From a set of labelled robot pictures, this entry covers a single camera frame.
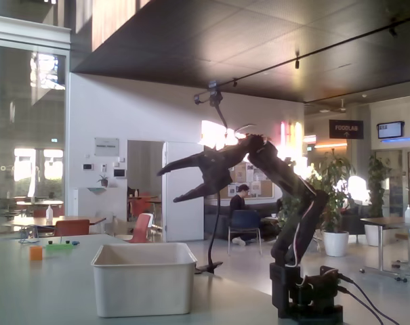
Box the ceiling fan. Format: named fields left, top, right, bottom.
left=321, top=99, right=348, bottom=114

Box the black robot arm with base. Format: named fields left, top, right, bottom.
left=221, top=133, right=344, bottom=321

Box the tall climbing plant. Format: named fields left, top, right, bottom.
left=276, top=189, right=304, bottom=228

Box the red chair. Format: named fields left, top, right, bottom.
left=126, top=213, right=154, bottom=244
left=54, top=219, right=90, bottom=237

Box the white wall notice board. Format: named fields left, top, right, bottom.
left=94, top=137, right=121, bottom=157

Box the wooden table with metal legs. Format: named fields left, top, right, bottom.
left=359, top=216, right=410, bottom=282

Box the wooden cafe table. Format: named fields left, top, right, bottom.
left=3, top=215, right=107, bottom=238

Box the white wrist servo wire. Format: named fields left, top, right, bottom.
left=234, top=123, right=257, bottom=137

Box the camera on gooseneck mount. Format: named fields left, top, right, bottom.
left=192, top=79, right=224, bottom=108

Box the white arm servo wire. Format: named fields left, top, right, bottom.
left=289, top=179, right=319, bottom=272

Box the white plant pot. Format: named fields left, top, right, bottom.
left=322, top=231, right=350, bottom=257
left=364, top=224, right=382, bottom=247

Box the slim tall plant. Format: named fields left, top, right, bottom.
left=365, top=154, right=392, bottom=219

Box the black gooseneck camera mount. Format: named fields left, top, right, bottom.
left=206, top=101, right=230, bottom=272

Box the black ceiling track rail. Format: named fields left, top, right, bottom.
left=221, top=13, right=410, bottom=89

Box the yellow neon tube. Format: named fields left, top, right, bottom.
left=293, top=121, right=304, bottom=153

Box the white cabinet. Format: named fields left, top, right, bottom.
left=73, top=186, right=128, bottom=238

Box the wall monitor screen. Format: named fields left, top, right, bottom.
left=376, top=121, right=405, bottom=139

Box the seated person in dark clothes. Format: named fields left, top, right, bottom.
left=229, top=184, right=258, bottom=247

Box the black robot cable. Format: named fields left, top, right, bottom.
left=336, top=286, right=385, bottom=325
left=336, top=273, right=398, bottom=325

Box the white plastic bin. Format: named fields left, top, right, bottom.
left=90, top=242, right=199, bottom=319

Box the dark blue chair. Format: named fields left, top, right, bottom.
left=227, top=209, right=262, bottom=255

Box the dark sofa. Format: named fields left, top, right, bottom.
left=204, top=199, right=280, bottom=241

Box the large leafy plant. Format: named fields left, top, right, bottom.
left=306, top=148, right=357, bottom=234

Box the green flat block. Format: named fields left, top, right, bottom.
left=45, top=243, right=74, bottom=255

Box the white open door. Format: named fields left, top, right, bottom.
left=162, top=141, right=205, bottom=243

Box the black foodlab sign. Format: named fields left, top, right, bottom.
left=329, top=119, right=364, bottom=139

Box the cork bulletin board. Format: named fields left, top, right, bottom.
left=204, top=162, right=275, bottom=200

